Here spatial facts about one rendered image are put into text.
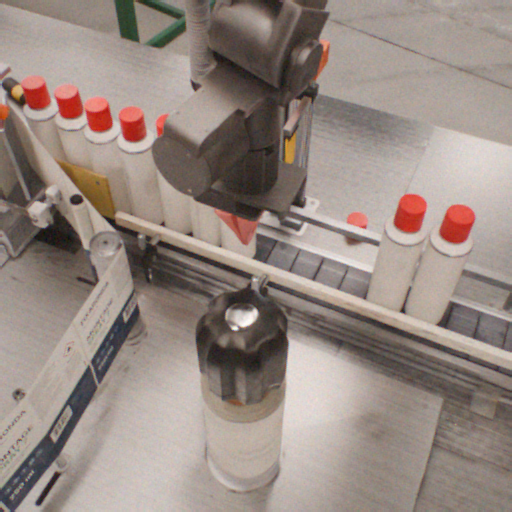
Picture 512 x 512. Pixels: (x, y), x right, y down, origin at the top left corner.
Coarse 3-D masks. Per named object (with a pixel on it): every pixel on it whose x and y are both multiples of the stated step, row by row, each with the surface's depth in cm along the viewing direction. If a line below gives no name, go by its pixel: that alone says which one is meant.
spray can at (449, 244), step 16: (448, 208) 73; (464, 208) 73; (448, 224) 73; (464, 224) 72; (432, 240) 76; (448, 240) 74; (464, 240) 74; (432, 256) 76; (448, 256) 75; (464, 256) 75; (432, 272) 78; (448, 272) 77; (416, 288) 83; (432, 288) 80; (448, 288) 80; (416, 304) 84; (432, 304) 82; (432, 320) 85
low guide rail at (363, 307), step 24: (120, 216) 95; (168, 240) 94; (192, 240) 92; (240, 264) 90; (264, 264) 89; (312, 288) 87; (360, 312) 86; (384, 312) 84; (432, 336) 83; (456, 336) 82; (504, 360) 80
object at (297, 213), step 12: (288, 216) 90; (300, 216) 89; (312, 216) 89; (324, 216) 89; (324, 228) 89; (336, 228) 88; (348, 228) 87; (360, 228) 87; (360, 240) 88; (372, 240) 86; (468, 264) 83; (468, 276) 84; (480, 276) 83; (492, 276) 82; (504, 276) 82; (504, 288) 82
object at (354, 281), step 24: (264, 240) 97; (216, 264) 94; (288, 264) 94; (312, 264) 94; (336, 264) 94; (288, 288) 91; (336, 288) 91; (360, 288) 91; (408, 288) 91; (456, 312) 88; (408, 336) 86; (480, 336) 86; (504, 336) 86; (480, 360) 84
